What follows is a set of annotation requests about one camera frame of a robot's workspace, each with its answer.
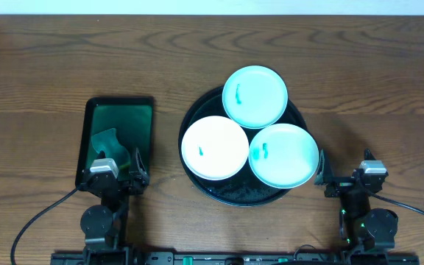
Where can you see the round black tray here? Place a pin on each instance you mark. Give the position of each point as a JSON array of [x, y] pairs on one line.
[[243, 189]]

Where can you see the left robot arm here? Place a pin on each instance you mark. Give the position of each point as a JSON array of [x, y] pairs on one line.
[[104, 225]]

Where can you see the white plate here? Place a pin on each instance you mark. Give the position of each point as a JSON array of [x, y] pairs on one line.
[[214, 148]]

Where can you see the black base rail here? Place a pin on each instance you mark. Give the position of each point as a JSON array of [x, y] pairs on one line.
[[169, 258]]

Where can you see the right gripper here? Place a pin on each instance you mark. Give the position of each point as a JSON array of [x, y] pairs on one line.
[[340, 185]]

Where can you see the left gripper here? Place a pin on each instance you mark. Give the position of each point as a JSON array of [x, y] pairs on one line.
[[122, 182]]

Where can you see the black rectangular tray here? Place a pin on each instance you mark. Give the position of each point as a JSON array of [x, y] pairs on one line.
[[130, 117]]

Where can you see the green yellow scrub sponge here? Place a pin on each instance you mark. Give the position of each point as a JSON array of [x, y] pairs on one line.
[[106, 141]]

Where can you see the mint green plate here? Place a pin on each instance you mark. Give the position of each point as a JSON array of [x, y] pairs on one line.
[[283, 156], [255, 97]]

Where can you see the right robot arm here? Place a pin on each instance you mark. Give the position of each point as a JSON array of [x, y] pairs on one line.
[[367, 229]]

